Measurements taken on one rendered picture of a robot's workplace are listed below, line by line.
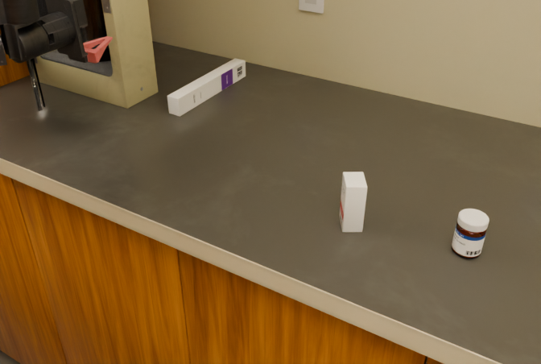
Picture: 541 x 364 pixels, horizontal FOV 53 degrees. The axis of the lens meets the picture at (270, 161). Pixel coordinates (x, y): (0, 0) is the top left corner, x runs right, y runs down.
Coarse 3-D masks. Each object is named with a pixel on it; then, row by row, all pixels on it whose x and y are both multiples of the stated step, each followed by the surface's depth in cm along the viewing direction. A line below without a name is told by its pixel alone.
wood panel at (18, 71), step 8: (0, 32) 135; (8, 56) 138; (8, 64) 139; (16, 64) 141; (24, 64) 143; (0, 72) 138; (8, 72) 140; (16, 72) 142; (24, 72) 144; (0, 80) 138; (8, 80) 140; (16, 80) 142
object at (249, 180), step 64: (192, 64) 152; (256, 64) 152; (0, 128) 119; (64, 128) 119; (128, 128) 119; (192, 128) 120; (256, 128) 120; (320, 128) 120; (384, 128) 120; (448, 128) 120; (512, 128) 120; (64, 192) 101; (128, 192) 98; (192, 192) 98; (256, 192) 98; (320, 192) 98; (384, 192) 98; (448, 192) 98; (512, 192) 98; (256, 256) 84; (320, 256) 84; (384, 256) 84; (448, 256) 84; (512, 256) 84; (384, 320) 74; (448, 320) 73; (512, 320) 73
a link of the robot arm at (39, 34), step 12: (36, 24) 89; (12, 36) 86; (24, 36) 86; (36, 36) 88; (48, 36) 91; (12, 48) 87; (24, 48) 86; (36, 48) 88; (48, 48) 90; (24, 60) 88
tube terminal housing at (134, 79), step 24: (120, 0) 117; (144, 0) 123; (120, 24) 119; (144, 24) 125; (120, 48) 121; (144, 48) 127; (48, 72) 137; (72, 72) 132; (120, 72) 123; (144, 72) 130; (96, 96) 132; (120, 96) 127; (144, 96) 132
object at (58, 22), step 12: (48, 0) 93; (60, 0) 92; (72, 0) 91; (48, 12) 95; (60, 12) 93; (72, 12) 92; (48, 24) 90; (60, 24) 91; (72, 24) 93; (60, 36) 91; (72, 36) 94; (60, 48) 98; (72, 48) 96; (84, 48) 96
